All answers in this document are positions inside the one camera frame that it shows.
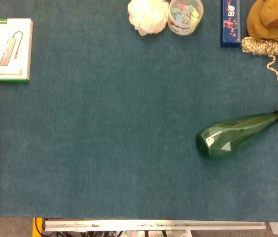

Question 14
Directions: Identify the white mesh bath sponge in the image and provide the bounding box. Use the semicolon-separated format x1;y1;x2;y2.
127;0;170;37

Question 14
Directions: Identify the clear jar of binder clips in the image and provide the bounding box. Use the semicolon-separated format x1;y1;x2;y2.
168;0;204;36

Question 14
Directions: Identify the brown capybara plush toy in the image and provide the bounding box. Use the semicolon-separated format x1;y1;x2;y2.
246;0;278;41

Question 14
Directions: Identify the aluminium profile rail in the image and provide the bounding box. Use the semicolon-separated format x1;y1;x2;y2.
42;219;267;232

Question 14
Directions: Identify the blue rectangular printed box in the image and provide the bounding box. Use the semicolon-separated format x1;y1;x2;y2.
220;0;242;48

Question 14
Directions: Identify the beige braided rope bundle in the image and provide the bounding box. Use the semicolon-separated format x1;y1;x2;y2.
241;36;278;94

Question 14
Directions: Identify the white USB hub box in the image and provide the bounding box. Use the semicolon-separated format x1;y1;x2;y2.
0;18;34;83

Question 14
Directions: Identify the green spray bottle black nozzle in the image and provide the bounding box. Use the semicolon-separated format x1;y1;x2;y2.
195;100;278;160

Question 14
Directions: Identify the blue felt table cloth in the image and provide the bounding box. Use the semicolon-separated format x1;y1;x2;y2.
0;0;278;222

